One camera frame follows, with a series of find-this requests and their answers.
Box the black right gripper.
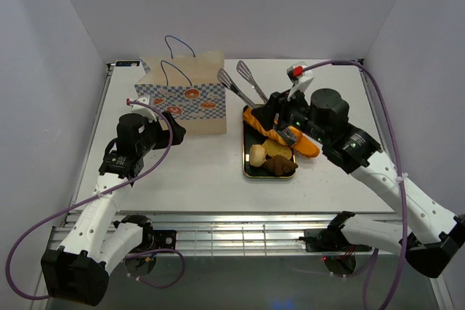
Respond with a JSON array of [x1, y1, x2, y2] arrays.
[[250, 83, 328, 145]]

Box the metal serving tongs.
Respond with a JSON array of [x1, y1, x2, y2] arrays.
[[217, 60, 299, 146]]

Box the long twisted pastry bread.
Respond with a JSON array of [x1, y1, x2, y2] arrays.
[[243, 107, 302, 140]]

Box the small pale round bun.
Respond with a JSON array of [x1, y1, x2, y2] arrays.
[[249, 144, 267, 168]]

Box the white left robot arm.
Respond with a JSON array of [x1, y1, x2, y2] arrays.
[[41, 109, 186, 306]]

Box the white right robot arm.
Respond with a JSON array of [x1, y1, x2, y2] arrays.
[[251, 89, 464, 278]]

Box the toast bread slice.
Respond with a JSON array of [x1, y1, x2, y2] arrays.
[[262, 139, 293, 160]]

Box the blue checkered paper bag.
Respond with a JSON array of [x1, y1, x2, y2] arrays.
[[134, 35, 227, 135]]

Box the dark green metal tray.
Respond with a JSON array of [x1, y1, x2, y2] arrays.
[[242, 120, 296, 179]]

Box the long orange baguette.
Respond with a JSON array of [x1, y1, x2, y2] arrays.
[[291, 135, 320, 158]]

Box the brown chocolate croissant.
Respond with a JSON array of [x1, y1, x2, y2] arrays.
[[262, 155, 298, 176]]

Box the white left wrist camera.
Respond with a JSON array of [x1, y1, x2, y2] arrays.
[[126, 95, 158, 122]]

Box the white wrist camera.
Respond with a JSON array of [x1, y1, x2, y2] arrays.
[[286, 61, 315, 101], [126, 95, 158, 122]]

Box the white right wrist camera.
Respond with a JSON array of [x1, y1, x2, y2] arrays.
[[286, 61, 315, 101]]

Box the aluminium table frame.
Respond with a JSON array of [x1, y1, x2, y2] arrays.
[[31, 58, 455, 310]]

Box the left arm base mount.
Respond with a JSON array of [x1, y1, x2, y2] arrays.
[[113, 214, 177, 253]]

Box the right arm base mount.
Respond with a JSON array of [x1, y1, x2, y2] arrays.
[[298, 211, 371, 253]]

